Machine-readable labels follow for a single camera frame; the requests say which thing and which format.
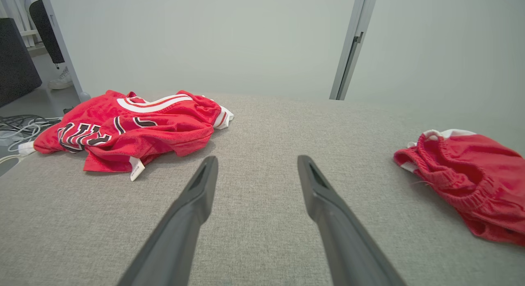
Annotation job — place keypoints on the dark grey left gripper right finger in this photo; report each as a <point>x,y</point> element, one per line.
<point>348,245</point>

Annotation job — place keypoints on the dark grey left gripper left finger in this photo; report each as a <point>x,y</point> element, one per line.
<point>176,236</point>

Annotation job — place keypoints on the red basketball jersey white sleeves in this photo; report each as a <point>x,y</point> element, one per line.
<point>172,128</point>

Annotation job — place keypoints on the red and white shorts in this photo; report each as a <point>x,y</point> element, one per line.
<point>471,167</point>

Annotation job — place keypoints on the white sneaker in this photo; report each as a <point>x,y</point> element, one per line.
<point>61,81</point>

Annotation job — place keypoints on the black trousered leg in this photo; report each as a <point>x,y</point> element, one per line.
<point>45,27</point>

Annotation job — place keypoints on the white metal frame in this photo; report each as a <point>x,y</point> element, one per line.
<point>20,11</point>

